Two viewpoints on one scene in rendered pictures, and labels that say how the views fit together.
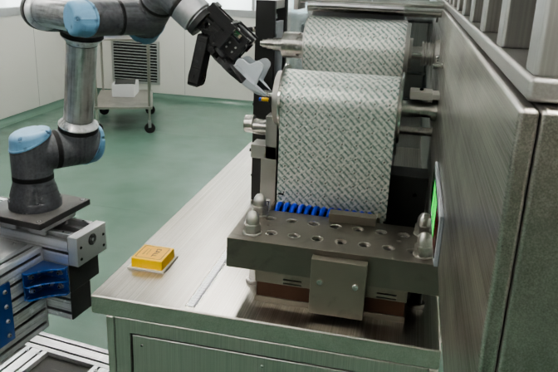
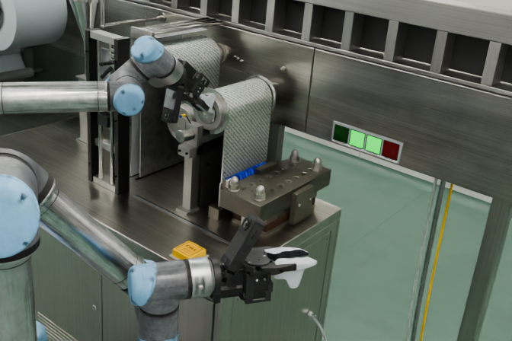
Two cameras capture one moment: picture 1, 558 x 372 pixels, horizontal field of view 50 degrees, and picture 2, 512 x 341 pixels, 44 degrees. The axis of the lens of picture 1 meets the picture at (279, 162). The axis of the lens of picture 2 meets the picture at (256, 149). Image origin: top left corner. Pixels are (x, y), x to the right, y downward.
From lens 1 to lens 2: 1.72 m
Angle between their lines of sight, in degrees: 61
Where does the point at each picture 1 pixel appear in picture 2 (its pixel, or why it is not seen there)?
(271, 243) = (277, 197)
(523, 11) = (495, 75)
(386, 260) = (315, 178)
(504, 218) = not seen: outside the picture
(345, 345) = (315, 229)
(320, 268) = (299, 197)
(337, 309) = (303, 215)
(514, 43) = (493, 84)
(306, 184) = (235, 160)
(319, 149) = (241, 136)
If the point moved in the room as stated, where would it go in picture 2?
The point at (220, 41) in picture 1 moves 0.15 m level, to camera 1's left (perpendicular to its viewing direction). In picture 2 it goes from (196, 87) to (166, 100)
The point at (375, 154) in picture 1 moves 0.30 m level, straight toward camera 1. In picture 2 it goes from (264, 127) to (341, 153)
